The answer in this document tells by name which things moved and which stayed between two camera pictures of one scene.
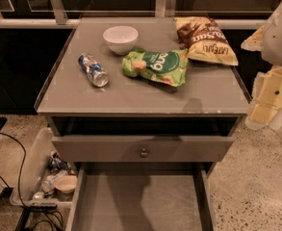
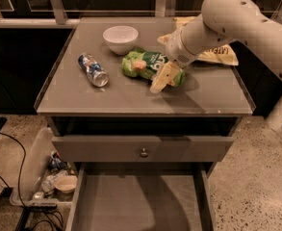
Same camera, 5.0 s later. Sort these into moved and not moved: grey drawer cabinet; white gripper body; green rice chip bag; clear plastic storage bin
Moved: white gripper body
Not moved: clear plastic storage bin; grey drawer cabinet; green rice chip bag
